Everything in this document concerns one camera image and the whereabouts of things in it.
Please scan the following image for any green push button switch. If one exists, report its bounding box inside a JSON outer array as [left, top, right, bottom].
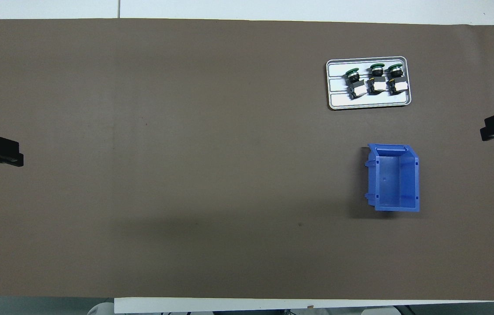
[[367, 63, 388, 95], [344, 68, 368, 100], [386, 63, 408, 95]]

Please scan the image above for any blue plastic bin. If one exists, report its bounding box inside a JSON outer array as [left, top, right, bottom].
[[364, 143, 420, 213]]

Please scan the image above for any silver metal tray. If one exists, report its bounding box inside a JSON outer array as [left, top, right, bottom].
[[326, 56, 412, 110]]

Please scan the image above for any brown table mat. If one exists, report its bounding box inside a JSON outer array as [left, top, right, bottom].
[[0, 18, 494, 301]]

